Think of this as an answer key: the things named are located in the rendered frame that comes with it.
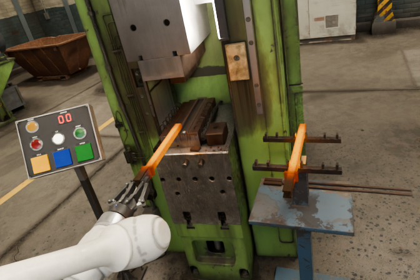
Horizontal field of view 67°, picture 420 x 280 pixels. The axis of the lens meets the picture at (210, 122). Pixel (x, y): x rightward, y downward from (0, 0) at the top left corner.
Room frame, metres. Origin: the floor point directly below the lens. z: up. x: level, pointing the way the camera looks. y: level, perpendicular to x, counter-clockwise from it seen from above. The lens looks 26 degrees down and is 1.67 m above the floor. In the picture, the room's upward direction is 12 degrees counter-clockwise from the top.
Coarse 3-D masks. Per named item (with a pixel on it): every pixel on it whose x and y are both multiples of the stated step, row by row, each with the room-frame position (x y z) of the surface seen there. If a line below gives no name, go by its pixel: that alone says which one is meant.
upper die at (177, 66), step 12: (204, 48) 1.72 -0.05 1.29; (144, 60) 1.38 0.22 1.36; (156, 60) 1.37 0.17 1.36; (168, 60) 1.35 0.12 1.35; (180, 60) 1.34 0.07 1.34; (192, 60) 1.49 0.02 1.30; (144, 72) 1.39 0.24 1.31; (156, 72) 1.37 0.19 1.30; (168, 72) 1.35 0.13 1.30; (180, 72) 1.34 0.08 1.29
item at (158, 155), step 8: (176, 128) 1.27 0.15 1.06; (168, 136) 1.21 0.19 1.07; (168, 144) 1.15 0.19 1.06; (160, 152) 1.07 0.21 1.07; (152, 160) 1.03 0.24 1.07; (160, 160) 1.05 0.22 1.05; (144, 168) 0.96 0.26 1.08; (152, 168) 0.97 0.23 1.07; (136, 176) 0.92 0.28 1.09; (136, 184) 0.90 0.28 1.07
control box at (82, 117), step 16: (64, 112) 1.43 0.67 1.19; (80, 112) 1.43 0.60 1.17; (48, 128) 1.39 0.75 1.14; (64, 128) 1.39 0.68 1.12; (80, 128) 1.39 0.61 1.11; (96, 128) 1.43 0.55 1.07; (48, 144) 1.36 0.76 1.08; (64, 144) 1.36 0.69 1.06; (80, 144) 1.36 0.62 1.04; (96, 144) 1.36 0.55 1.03; (96, 160) 1.32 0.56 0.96; (32, 176) 1.28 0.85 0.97
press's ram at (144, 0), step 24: (120, 0) 1.39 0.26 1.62; (144, 0) 1.36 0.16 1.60; (168, 0) 1.33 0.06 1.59; (192, 0) 1.49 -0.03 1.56; (120, 24) 1.40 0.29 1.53; (144, 24) 1.37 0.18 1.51; (168, 24) 1.34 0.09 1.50; (192, 24) 1.42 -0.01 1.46; (144, 48) 1.38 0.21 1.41; (168, 48) 1.35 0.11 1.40; (192, 48) 1.36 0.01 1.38
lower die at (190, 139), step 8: (184, 104) 1.75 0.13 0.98; (192, 104) 1.70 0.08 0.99; (208, 104) 1.65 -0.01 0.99; (184, 112) 1.60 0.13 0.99; (200, 112) 1.56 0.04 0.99; (176, 120) 1.55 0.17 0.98; (184, 120) 1.48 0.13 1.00; (192, 120) 1.46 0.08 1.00; (200, 120) 1.46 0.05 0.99; (168, 128) 1.47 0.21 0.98; (192, 128) 1.39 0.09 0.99; (160, 136) 1.40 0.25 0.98; (176, 136) 1.37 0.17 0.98; (184, 136) 1.35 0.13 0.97; (192, 136) 1.34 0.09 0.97; (200, 136) 1.36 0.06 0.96; (176, 144) 1.37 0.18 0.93; (184, 144) 1.36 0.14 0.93; (192, 144) 1.35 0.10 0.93; (200, 144) 1.33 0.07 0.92
